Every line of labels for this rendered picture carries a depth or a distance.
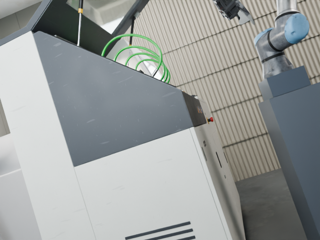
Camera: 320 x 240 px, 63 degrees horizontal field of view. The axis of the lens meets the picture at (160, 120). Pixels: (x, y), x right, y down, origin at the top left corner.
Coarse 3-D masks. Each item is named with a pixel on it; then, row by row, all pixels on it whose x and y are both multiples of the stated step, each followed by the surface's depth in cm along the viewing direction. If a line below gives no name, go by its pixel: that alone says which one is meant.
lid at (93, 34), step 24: (48, 0) 120; (72, 0) 132; (96, 0) 145; (120, 0) 162; (144, 0) 179; (48, 24) 128; (72, 24) 141; (96, 24) 157; (120, 24) 180; (96, 48) 174
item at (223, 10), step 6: (216, 0) 118; (222, 0) 118; (228, 0) 119; (234, 0) 119; (222, 6) 121; (228, 6) 119; (234, 6) 120; (222, 12) 121; (228, 12) 120; (234, 12) 121; (228, 18) 122
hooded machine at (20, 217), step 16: (0, 144) 266; (0, 160) 261; (16, 160) 256; (0, 176) 253; (16, 176) 250; (0, 192) 253; (16, 192) 250; (0, 208) 253; (16, 208) 250; (32, 208) 246; (0, 224) 253; (16, 224) 249; (32, 224) 246
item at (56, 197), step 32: (32, 32) 125; (0, 64) 129; (32, 64) 125; (0, 96) 130; (32, 96) 125; (32, 128) 125; (32, 160) 126; (64, 160) 121; (32, 192) 126; (64, 192) 122; (64, 224) 122
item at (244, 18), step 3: (240, 12) 120; (243, 12) 119; (240, 15) 120; (243, 15) 120; (246, 15) 119; (249, 15) 119; (240, 18) 120; (243, 18) 120; (246, 18) 120; (249, 18) 119; (252, 18) 120; (240, 21) 121; (243, 21) 120; (246, 21) 120; (252, 21) 120; (240, 24) 121
